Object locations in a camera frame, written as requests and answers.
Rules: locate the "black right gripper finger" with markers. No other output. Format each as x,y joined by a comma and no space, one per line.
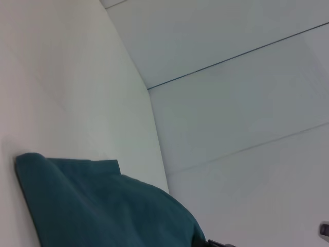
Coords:
324,229

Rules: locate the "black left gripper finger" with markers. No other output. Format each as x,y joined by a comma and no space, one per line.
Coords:
218,244

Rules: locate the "blue short-sleeved shirt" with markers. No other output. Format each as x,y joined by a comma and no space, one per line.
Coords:
102,205

